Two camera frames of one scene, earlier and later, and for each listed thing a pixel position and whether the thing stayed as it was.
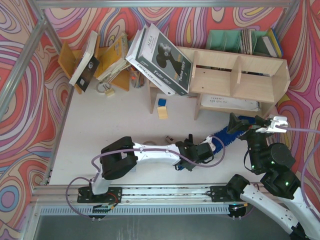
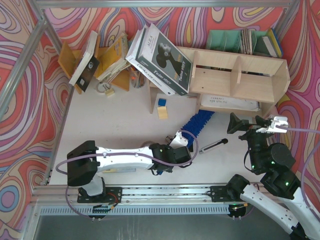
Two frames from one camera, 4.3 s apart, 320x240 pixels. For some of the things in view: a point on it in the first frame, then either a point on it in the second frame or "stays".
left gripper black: [189, 152] -> [186, 152]
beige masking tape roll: [149, 142] stays
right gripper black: [249, 129] stays
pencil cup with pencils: [137, 78] stays
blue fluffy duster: [222, 137] -> [192, 128]
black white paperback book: [87, 65] stays
